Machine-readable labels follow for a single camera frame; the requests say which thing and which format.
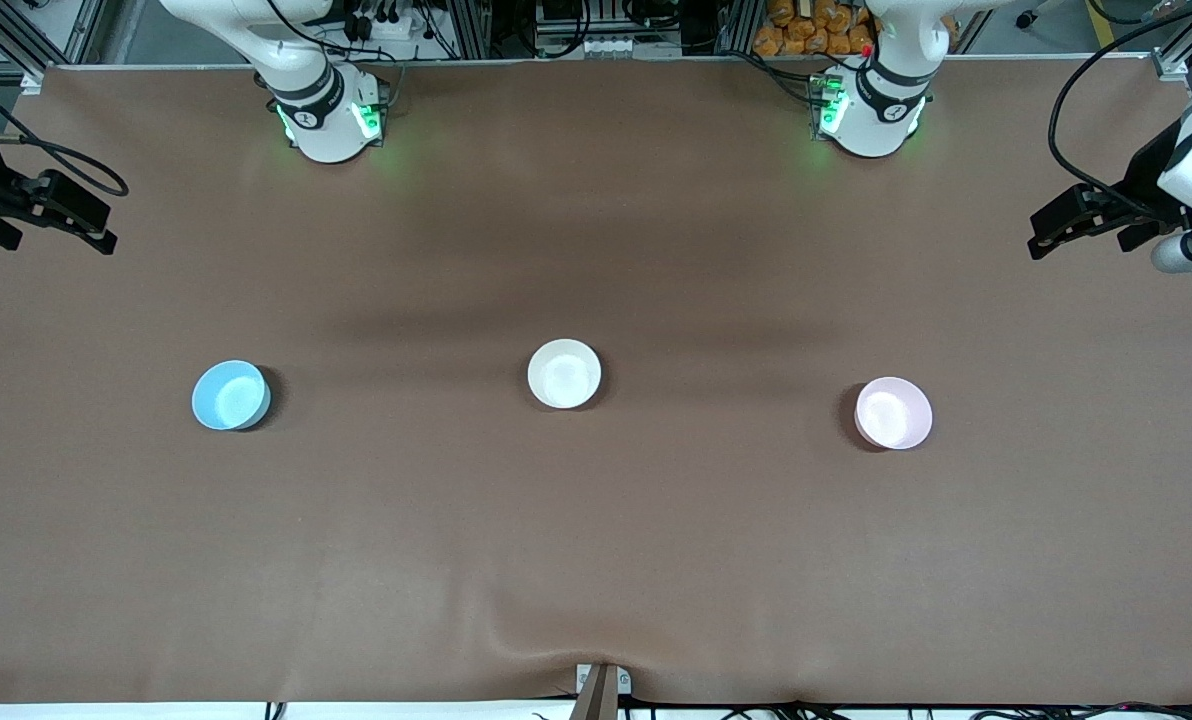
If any light blue bowl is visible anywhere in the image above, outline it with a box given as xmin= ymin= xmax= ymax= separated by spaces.
xmin=192 ymin=360 xmax=272 ymax=432

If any pink bowl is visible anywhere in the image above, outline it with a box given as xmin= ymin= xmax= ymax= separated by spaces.
xmin=854 ymin=377 xmax=934 ymax=451

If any white bowl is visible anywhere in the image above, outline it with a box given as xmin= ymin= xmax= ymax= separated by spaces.
xmin=527 ymin=339 xmax=603 ymax=410

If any bag of orange snacks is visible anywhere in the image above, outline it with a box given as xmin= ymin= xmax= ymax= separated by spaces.
xmin=753 ymin=0 xmax=877 ymax=57

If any power strip with black plugs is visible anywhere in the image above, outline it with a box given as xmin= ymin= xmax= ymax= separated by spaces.
xmin=341 ymin=0 xmax=407 ymax=41

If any brown table cover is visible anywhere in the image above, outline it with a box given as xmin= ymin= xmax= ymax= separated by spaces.
xmin=0 ymin=55 xmax=1192 ymax=706

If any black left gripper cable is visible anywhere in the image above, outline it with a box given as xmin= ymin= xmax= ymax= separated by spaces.
xmin=1048 ymin=0 xmax=1192 ymax=221

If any grey metal mount bracket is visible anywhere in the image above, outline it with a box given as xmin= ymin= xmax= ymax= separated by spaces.
xmin=576 ymin=664 xmax=632 ymax=696

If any brown camera pole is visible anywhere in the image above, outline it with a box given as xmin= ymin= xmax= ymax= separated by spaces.
xmin=568 ymin=665 xmax=619 ymax=720

